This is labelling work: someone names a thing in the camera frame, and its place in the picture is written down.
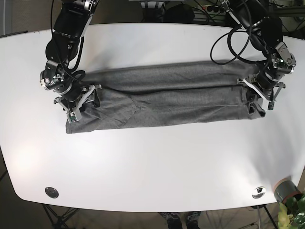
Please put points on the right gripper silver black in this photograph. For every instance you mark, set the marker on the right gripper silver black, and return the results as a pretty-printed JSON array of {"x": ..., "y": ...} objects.
[{"x": 73, "y": 101}]

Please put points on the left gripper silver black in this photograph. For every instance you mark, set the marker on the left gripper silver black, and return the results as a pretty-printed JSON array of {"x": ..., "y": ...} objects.
[{"x": 265, "y": 86}]

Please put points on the grey T-shirt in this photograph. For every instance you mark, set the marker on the grey T-shirt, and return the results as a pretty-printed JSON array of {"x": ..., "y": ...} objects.
[{"x": 165, "y": 95}]

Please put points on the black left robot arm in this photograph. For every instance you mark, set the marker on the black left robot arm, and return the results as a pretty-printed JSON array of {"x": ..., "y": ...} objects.
[{"x": 265, "y": 34}]

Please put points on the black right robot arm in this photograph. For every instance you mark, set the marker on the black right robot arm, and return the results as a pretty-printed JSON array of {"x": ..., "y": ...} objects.
[{"x": 63, "y": 53}]

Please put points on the right silver table grommet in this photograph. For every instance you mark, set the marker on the right silver table grommet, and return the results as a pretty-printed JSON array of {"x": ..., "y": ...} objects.
[{"x": 258, "y": 192}]

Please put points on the silver table grommet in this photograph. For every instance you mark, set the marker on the silver table grommet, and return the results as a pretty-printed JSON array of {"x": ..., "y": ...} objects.
[
  {"x": 51, "y": 192},
  {"x": 258, "y": 192}
]

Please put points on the grey plant pot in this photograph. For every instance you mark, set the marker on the grey plant pot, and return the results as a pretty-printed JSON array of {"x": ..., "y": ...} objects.
[{"x": 285, "y": 189}]

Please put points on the left silver table grommet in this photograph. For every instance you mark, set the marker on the left silver table grommet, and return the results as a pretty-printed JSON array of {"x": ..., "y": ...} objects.
[{"x": 51, "y": 192}]

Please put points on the black folding table legs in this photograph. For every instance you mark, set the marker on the black folding table legs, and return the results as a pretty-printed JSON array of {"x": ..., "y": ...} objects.
[{"x": 59, "y": 221}]

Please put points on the green potted plant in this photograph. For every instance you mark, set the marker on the green potted plant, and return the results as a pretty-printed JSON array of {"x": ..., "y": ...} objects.
[{"x": 292, "y": 214}]

